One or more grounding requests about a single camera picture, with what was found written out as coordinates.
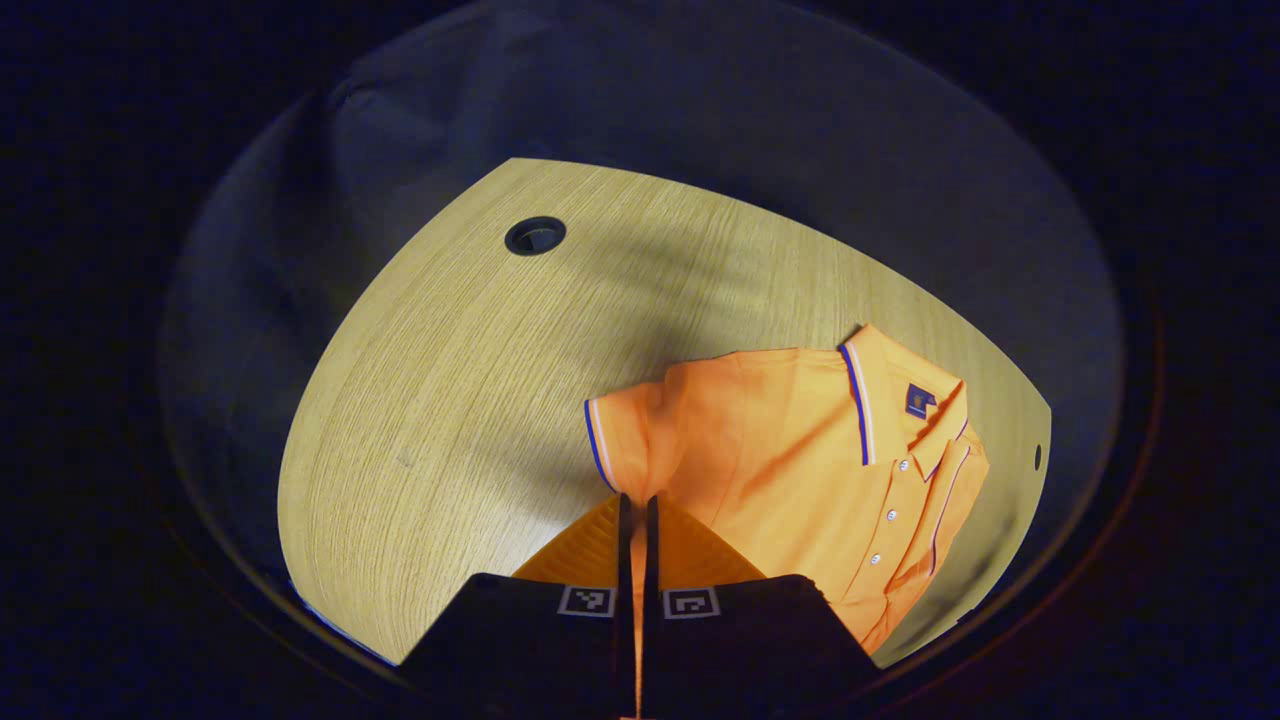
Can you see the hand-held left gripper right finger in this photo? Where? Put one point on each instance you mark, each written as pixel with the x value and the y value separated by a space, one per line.
pixel 651 555

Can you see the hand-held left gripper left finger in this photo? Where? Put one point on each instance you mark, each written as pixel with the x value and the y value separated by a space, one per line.
pixel 625 555

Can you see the orange T-shirt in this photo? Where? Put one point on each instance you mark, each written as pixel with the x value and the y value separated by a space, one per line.
pixel 780 450

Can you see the black backdrop cloth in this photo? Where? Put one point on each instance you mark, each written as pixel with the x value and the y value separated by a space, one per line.
pixel 700 100

